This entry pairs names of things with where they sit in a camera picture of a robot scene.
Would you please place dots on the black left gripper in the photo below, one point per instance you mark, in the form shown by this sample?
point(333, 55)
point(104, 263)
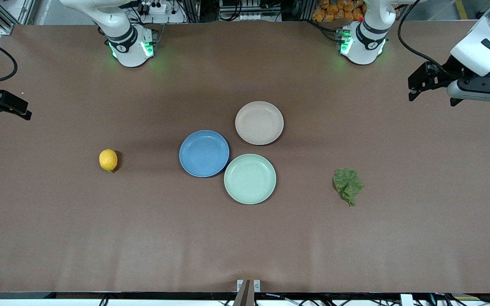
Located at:
point(452, 70)

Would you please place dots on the orange snack bag pile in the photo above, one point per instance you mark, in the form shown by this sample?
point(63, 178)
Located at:
point(334, 10)

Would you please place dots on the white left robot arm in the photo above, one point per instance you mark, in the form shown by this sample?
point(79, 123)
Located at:
point(366, 46)

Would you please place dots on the metal bracket with pole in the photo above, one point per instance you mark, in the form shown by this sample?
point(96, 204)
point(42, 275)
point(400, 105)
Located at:
point(248, 289)

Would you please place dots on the green lettuce leaf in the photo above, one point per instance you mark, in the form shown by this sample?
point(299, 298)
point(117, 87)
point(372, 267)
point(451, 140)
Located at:
point(347, 185)

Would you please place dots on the blue plate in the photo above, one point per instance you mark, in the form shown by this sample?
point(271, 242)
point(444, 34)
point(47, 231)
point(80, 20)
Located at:
point(204, 153)

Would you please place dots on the brown table cover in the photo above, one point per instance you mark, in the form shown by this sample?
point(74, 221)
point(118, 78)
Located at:
point(245, 238)

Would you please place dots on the yellow lemon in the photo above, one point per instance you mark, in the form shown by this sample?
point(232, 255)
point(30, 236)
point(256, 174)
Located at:
point(108, 160)

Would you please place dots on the white power strip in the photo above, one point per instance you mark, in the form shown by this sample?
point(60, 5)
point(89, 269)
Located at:
point(153, 6)

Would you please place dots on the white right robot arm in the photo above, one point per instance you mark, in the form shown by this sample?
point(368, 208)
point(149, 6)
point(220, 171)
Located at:
point(130, 51)

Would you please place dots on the pink plate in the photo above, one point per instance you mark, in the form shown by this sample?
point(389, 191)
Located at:
point(259, 123)

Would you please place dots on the light green plate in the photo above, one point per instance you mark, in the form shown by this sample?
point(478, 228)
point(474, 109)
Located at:
point(250, 179)

